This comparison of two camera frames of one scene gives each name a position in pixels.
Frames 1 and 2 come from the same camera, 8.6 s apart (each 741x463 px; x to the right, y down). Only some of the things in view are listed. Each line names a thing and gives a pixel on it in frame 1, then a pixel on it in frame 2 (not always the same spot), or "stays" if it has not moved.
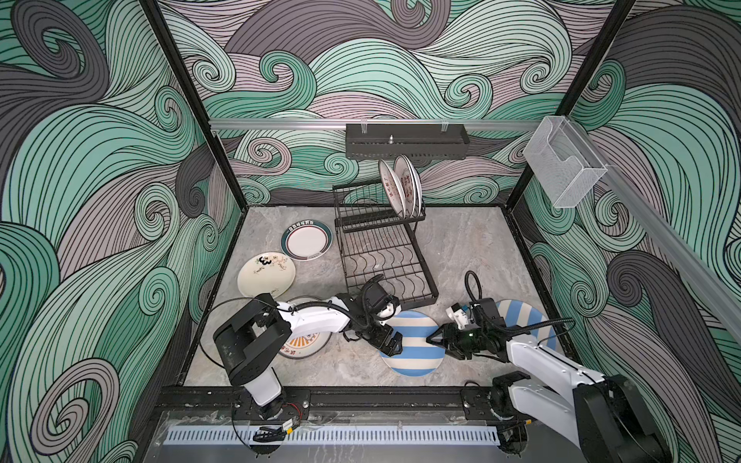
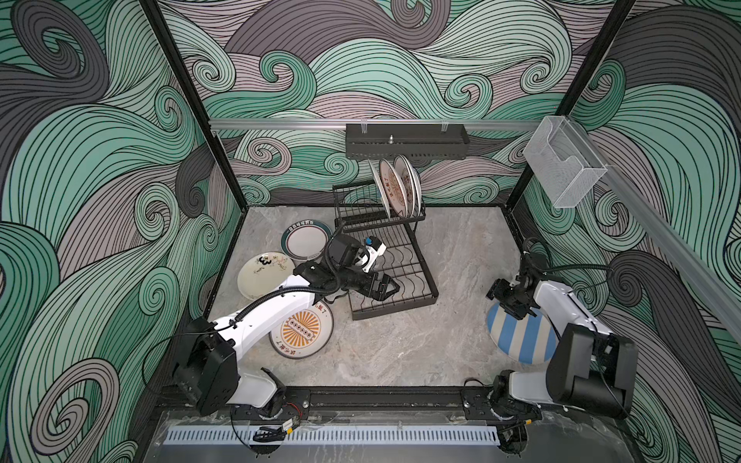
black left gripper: (390, 349) → (377, 294)
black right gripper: (450, 339) → (496, 290)
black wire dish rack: (374, 243) stays
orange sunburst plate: (393, 189) stays
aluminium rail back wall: (288, 125) stays
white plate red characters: (405, 175) stays
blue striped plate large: (420, 357) → (380, 186)
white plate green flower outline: (420, 186) stays
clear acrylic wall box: (565, 164) stays
